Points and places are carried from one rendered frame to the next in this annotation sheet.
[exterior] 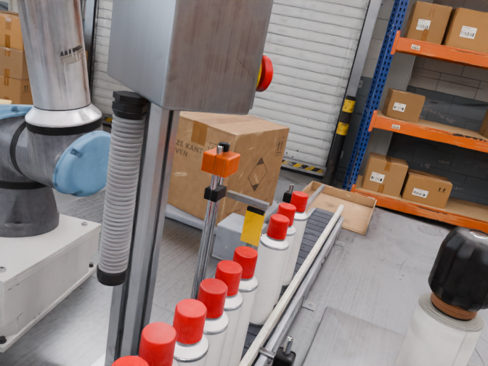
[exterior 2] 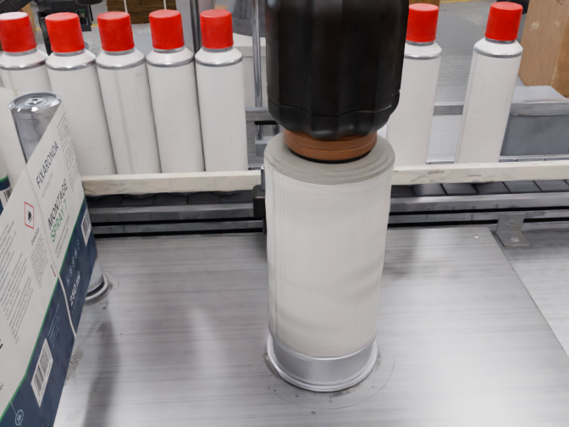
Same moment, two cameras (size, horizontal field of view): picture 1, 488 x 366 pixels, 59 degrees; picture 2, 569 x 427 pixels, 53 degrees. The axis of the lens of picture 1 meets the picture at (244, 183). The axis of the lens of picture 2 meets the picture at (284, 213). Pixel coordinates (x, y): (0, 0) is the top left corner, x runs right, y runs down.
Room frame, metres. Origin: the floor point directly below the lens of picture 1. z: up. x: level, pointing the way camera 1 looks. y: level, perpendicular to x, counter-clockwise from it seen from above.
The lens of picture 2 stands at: (0.37, -0.61, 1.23)
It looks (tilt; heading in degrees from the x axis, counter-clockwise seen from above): 33 degrees down; 69
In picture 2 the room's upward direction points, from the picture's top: 1 degrees counter-clockwise
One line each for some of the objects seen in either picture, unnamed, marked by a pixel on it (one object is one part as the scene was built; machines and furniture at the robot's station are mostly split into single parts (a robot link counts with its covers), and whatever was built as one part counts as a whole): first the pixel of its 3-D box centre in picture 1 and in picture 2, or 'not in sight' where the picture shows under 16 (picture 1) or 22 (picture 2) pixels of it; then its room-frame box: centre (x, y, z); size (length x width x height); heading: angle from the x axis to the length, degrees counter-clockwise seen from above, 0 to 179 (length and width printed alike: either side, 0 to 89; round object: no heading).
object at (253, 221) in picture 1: (253, 226); not in sight; (0.60, -0.03, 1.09); 0.03 x 0.01 x 0.06; 71
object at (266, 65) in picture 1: (255, 72); not in sight; (0.46, 0.01, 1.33); 0.04 x 0.03 x 0.04; 36
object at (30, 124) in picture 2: not in sight; (62, 203); (0.35, -0.16, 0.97); 0.05 x 0.05 x 0.19
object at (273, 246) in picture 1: (267, 269); not in sight; (0.67, -0.07, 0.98); 0.05 x 0.05 x 0.20
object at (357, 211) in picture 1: (335, 205); not in sight; (1.48, -0.34, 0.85); 0.30 x 0.26 x 0.04; 161
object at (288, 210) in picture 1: (275, 255); (411, 98); (0.74, -0.09, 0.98); 0.05 x 0.05 x 0.20
